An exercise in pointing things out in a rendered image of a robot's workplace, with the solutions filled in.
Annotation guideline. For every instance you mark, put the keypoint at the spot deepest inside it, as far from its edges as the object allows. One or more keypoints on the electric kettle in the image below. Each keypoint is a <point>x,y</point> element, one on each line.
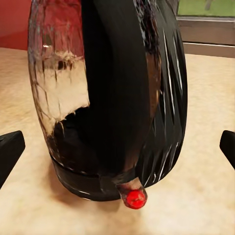
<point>109,83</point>

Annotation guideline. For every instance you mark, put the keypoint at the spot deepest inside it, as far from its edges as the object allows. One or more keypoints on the fixed window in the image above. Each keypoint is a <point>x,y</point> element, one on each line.
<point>207,26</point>

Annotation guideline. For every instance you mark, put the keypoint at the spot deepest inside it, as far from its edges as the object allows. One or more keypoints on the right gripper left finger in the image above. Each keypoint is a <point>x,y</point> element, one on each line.
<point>12,145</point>

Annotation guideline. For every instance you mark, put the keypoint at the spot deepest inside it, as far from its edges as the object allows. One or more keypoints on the countertop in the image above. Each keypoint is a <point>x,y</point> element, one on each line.
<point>197,197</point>

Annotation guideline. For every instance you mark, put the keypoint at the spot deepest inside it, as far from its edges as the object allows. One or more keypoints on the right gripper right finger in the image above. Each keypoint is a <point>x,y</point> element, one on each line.
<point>227,146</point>

